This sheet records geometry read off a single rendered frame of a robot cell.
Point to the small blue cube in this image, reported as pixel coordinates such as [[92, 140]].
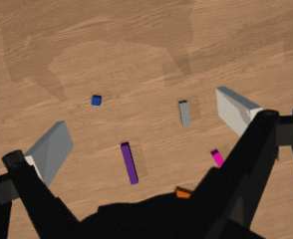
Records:
[[96, 100]]

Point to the grey rod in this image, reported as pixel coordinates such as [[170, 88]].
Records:
[[184, 113]]

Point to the orange rod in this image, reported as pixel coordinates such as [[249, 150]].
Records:
[[182, 192]]

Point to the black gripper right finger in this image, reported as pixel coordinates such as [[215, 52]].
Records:
[[234, 189]]

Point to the purple rod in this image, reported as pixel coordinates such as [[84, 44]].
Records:
[[127, 154]]

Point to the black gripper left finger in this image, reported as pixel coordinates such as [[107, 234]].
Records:
[[51, 218]]

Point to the magenta rectangular block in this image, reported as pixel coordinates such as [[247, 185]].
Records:
[[217, 157]]

